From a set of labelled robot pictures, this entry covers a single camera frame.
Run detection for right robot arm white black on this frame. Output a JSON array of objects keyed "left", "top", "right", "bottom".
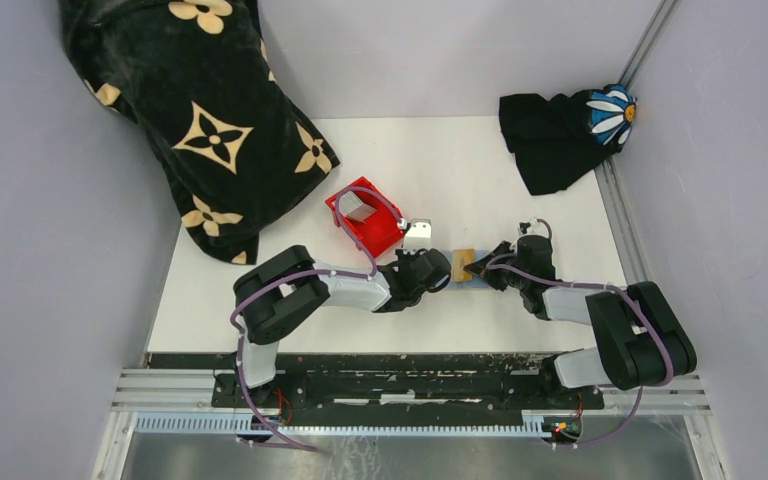
[{"left": 463, "top": 235, "right": 698, "bottom": 408}]

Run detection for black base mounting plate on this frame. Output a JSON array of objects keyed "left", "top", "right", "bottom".
[{"left": 250, "top": 353, "right": 606, "bottom": 427}]

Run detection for red plastic bin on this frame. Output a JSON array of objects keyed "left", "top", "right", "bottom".
[{"left": 339, "top": 176, "right": 405, "bottom": 258}]

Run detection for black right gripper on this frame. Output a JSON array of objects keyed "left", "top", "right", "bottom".
[{"left": 464, "top": 241, "right": 528, "bottom": 292}]

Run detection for black blanket with beige flowers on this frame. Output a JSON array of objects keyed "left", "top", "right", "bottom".
[{"left": 57, "top": 0, "right": 339, "bottom": 265}]

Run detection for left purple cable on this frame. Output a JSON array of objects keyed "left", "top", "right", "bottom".
[{"left": 228, "top": 186, "right": 408, "bottom": 455}]

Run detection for black cloth with daisy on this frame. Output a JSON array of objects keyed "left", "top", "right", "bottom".
[{"left": 498, "top": 84, "right": 637, "bottom": 196}]

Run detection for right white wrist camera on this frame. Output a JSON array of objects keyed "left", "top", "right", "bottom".
[{"left": 518, "top": 218, "right": 553, "bottom": 240}]

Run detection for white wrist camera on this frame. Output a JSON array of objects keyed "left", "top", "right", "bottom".
[
  {"left": 518, "top": 218, "right": 553, "bottom": 240},
  {"left": 397, "top": 218, "right": 432, "bottom": 255}
]

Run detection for slotted grey cable duct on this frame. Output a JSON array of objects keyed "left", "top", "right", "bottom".
[{"left": 134, "top": 413, "right": 550, "bottom": 439}]

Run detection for yellow credit card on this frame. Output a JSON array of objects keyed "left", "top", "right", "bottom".
[{"left": 451, "top": 248, "right": 476, "bottom": 283}]

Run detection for aluminium rail frame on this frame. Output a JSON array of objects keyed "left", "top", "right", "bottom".
[{"left": 91, "top": 0, "right": 730, "bottom": 480}]

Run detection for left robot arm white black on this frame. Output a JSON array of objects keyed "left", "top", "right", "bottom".
[{"left": 230, "top": 245, "right": 451, "bottom": 407}]

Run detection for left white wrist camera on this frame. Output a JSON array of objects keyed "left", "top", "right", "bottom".
[{"left": 397, "top": 218, "right": 432, "bottom": 255}]

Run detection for stack of credit cards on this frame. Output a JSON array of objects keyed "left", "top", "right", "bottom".
[{"left": 338, "top": 192, "right": 377, "bottom": 223}]

